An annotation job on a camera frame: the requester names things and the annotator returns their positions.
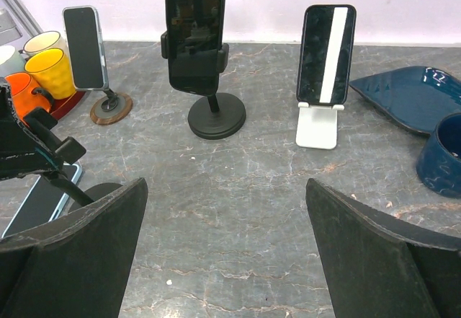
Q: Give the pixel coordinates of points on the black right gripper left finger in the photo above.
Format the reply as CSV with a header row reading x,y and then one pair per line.
x,y
77,265

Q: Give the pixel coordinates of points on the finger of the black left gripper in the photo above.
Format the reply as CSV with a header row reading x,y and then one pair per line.
x,y
22,152

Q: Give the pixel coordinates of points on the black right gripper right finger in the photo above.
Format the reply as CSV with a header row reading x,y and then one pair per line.
x,y
377,265

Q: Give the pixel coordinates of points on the black round-base phone stand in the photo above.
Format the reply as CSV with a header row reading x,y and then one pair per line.
x,y
40,122

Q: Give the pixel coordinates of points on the light blue cased phone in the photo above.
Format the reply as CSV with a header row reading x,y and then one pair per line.
x,y
42,204

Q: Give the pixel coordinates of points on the black phone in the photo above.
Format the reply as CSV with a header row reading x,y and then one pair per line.
x,y
194,37
85,47
326,54

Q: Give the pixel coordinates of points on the round wooden phone stand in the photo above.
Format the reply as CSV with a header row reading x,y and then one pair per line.
x,y
111,109

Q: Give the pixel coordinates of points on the black phone on wooden stand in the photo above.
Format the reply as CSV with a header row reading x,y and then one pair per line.
x,y
85,47

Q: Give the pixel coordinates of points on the white phone stand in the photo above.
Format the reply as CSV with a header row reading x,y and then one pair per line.
x,y
317,126

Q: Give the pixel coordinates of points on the black phone on white stand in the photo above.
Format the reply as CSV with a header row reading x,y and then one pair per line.
x,y
326,54

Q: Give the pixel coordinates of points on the red round tray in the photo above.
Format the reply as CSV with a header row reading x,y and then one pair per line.
x,y
63,107

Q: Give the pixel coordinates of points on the orange mug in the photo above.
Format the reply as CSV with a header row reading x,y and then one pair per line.
x,y
27,94

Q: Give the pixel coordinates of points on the yellow mug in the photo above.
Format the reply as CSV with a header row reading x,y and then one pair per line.
x,y
52,70

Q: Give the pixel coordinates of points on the cream beige mug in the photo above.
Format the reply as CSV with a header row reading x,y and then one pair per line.
x,y
45,41

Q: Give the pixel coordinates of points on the dark blue ceramic mug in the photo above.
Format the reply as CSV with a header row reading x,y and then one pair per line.
x,y
438,164

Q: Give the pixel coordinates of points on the blue shell-shaped plate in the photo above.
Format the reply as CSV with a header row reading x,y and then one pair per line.
x,y
415,97

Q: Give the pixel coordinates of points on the white mug blue handle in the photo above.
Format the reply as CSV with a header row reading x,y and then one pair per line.
x,y
11,61

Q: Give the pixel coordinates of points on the aluminium corner frame post left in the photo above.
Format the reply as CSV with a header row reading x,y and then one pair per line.
x,y
17,22

